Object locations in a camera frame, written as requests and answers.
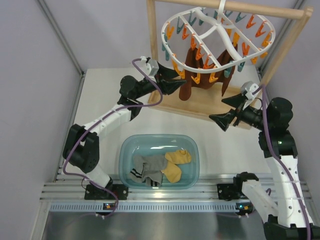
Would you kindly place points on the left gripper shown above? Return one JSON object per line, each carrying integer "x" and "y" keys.
{"x": 166, "y": 84}

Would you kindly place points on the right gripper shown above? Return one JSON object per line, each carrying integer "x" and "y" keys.
{"x": 235, "y": 101}

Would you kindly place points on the white round clip hanger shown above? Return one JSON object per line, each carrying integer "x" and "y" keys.
{"x": 246, "y": 37}

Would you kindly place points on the yellow sock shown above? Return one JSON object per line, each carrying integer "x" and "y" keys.
{"x": 179, "y": 157}
{"x": 172, "y": 172}

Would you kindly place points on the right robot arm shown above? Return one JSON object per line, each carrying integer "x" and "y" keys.
{"x": 287, "y": 217}

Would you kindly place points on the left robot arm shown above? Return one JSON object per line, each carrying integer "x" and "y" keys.
{"x": 82, "y": 147}

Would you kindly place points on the wooden hanging rack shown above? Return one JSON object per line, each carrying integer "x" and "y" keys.
{"x": 204, "y": 102}

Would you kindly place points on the teal plastic tub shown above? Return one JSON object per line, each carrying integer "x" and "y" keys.
{"x": 156, "y": 144}

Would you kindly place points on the grey striped sock left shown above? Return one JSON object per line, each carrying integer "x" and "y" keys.
{"x": 137, "y": 173}

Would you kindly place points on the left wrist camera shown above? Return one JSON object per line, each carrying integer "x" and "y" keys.
{"x": 149, "y": 66}

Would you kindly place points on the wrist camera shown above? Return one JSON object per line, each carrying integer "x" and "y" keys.
{"x": 149, "y": 66}
{"x": 248, "y": 89}

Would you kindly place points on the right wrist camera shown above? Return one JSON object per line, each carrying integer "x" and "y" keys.
{"x": 248, "y": 89}

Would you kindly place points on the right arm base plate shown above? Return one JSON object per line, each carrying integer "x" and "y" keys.
{"x": 228, "y": 192}

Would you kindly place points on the slotted cable duct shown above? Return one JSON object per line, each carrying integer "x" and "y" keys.
{"x": 152, "y": 207}

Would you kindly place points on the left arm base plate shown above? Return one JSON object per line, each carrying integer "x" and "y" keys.
{"x": 94, "y": 193}

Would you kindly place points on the aluminium mounting rail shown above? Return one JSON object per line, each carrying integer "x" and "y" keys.
{"x": 71, "y": 188}

